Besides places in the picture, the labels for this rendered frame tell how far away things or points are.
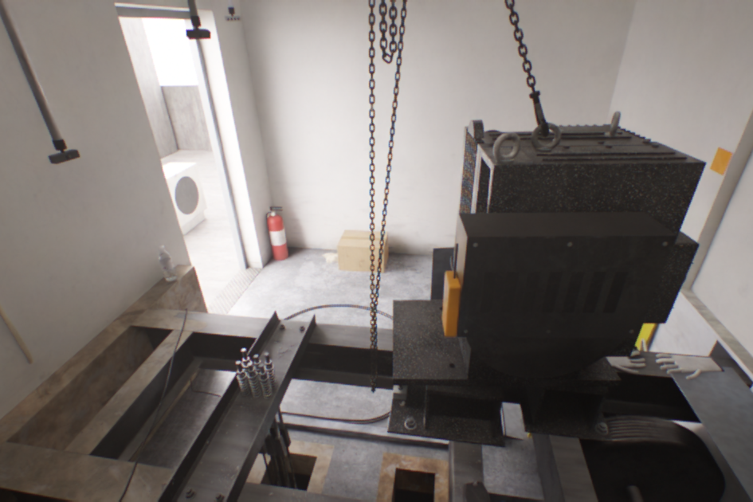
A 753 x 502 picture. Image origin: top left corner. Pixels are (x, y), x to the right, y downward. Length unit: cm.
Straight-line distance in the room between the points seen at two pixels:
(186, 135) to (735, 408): 829
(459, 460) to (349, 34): 290
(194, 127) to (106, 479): 730
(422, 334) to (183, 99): 743
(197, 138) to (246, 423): 727
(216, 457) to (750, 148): 240
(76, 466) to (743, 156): 280
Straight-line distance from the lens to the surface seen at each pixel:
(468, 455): 149
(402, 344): 146
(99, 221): 227
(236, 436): 159
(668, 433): 184
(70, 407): 216
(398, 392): 157
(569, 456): 158
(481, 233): 91
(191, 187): 487
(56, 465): 182
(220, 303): 344
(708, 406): 196
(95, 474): 172
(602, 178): 108
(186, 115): 846
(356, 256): 347
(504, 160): 99
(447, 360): 141
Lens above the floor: 189
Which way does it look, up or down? 29 degrees down
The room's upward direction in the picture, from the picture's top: 2 degrees counter-clockwise
